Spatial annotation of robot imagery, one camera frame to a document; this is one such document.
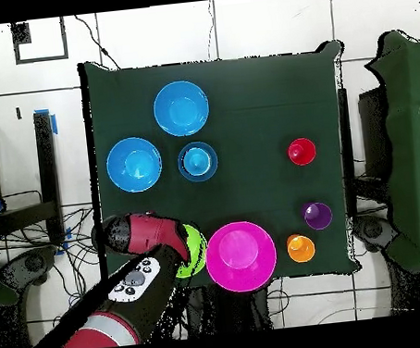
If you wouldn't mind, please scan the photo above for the black stand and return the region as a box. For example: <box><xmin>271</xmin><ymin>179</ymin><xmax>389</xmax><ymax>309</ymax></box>
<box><xmin>0</xmin><ymin>109</ymin><xmax>68</xmax><ymax>249</ymax></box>

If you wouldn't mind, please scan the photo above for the thin black floor cable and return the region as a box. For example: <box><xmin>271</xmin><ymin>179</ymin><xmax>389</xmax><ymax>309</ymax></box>
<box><xmin>73</xmin><ymin>10</ymin><xmax>122</xmax><ymax>74</ymax></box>

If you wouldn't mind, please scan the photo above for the orange cup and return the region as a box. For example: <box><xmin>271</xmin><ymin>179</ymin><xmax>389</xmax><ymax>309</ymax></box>
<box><xmin>285</xmin><ymin>232</ymin><xmax>318</xmax><ymax>266</ymax></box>

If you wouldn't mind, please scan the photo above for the black floor frame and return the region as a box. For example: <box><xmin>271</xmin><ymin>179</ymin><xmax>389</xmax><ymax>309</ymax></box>
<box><xmin>10</xmin><ymin>16</ymin><xmax>69</xmax><ymax>66</ymax></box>

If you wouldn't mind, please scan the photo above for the purple cup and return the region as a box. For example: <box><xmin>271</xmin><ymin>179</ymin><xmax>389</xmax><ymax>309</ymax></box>
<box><xmin>301</xmin><ymin>199</ymin><xmax>335</xmax><ymax>233</ymax></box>

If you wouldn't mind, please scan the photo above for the red cup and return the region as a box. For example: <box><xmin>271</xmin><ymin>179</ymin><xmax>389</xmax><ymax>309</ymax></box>
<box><xmin>286</xmin><ymin>136</ymin><xmax>318</xmax><ymax>168</ymax></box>

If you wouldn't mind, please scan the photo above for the black chair base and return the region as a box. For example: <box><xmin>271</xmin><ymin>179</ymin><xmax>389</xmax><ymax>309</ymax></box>
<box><xmin>0</xmin><ymin>244</ymin><xmax>63</xmax><ymax>297</ymax></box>
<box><xmin>352</xmin><ymin>211</ymin><xmax>401</xmax><ymax>255</ymax></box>

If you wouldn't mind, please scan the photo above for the small blue bowl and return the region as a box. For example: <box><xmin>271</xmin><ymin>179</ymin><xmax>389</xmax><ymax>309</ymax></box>
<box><xmin>175</xmin><ymin>139</ymin><xmax>221</xmax><ymax>184</ymax></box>

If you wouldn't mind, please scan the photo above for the large blue bowl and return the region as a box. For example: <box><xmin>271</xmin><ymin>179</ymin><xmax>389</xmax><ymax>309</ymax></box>
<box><xmin>151</xmin><ymin>78</ymin><xmax>213</xmax><ymax>140</ymax></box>
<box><xmin>104</xmin><ymin>134</ymin><xmax>165</xmax><ymax>195</ymax></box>

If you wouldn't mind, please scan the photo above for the tangle of black cables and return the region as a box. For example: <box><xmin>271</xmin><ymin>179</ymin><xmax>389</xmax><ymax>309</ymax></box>
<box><xmin>0</xmin><ymin>205</ymin><xmax>105</xmax><ymax>316</ymax></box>

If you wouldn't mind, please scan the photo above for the green bowl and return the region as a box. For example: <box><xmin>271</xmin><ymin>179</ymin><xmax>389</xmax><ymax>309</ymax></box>
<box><xmin>170</xmin><ymin>221</ymin><xmax>211</xmax><ymax>280</ymax></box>

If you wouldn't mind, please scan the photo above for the blue cup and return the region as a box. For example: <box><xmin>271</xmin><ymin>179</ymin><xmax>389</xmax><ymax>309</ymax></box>
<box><xmin>181</xmin><ymin>145</ymin><xmax>214</xmax><ymax>178</ymax></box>

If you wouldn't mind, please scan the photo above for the pink bowl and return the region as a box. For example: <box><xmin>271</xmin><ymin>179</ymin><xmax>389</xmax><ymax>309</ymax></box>
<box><xmin>202</xmin><ymin>217</ymin><xmax>281</xmax><ymax>297</ymax></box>

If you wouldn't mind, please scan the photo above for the dark green tablecloth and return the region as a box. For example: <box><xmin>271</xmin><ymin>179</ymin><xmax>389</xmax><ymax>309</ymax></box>
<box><xmin>77</xmin><ymin>34</ymin><xmax>368</xmax><ymax>300</ymax></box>

